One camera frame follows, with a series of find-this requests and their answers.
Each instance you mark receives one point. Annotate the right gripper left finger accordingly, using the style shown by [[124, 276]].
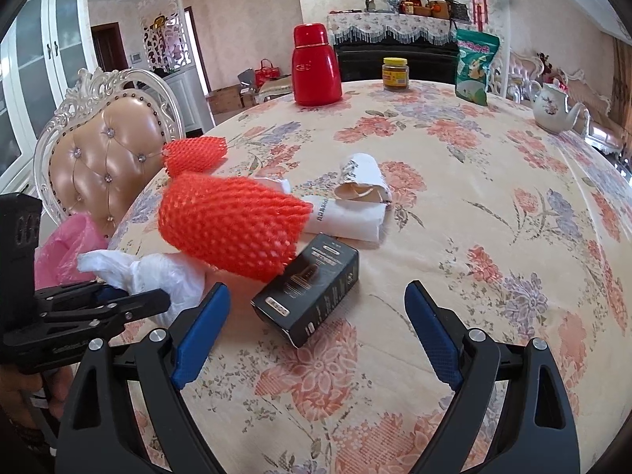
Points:
[[99, 432]]

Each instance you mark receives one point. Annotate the white plastic bag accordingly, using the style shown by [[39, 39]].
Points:
[[181, 277]]

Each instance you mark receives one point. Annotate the orange foam net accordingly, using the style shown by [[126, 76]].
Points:
[[234, 224], [199, 155]]

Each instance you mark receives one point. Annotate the small black box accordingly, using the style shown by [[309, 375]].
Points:
[[298, 301]]

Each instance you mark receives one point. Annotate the cardboard cigarette box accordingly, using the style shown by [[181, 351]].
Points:
[[348, 219]]

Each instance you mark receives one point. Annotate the white black-pattern paper cup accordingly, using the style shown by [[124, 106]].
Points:
[[362, 180]]

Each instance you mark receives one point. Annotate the pink-lined trash bin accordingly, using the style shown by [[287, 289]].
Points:
[[55, 263]]

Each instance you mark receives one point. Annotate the left hand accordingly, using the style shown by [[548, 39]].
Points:
[[17, 387]]

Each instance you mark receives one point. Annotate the tufted beige ornate chair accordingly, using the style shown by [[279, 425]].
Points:
[[103, 145]]

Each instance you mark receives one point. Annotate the floral tablecloth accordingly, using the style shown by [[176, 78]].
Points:
[[522, 233]]

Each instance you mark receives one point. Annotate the white cabinet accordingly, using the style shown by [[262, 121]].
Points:
[[46, 46]]

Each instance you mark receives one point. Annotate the white porcelain teapot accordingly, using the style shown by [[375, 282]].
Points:
[[552, 111]]

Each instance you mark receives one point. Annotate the red handbag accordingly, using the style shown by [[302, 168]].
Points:
[[267, 71]]

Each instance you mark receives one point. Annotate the red thermos bottle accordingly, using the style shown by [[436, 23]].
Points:
[[315, 72]]

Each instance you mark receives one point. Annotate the yellow-lid jar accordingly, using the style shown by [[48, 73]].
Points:
[[395, 73]]

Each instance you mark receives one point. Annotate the green snack bag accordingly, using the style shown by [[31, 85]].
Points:
[[477, 51]]

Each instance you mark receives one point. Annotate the black piano with lace cover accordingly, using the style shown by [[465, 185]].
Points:
[[363, 40]]

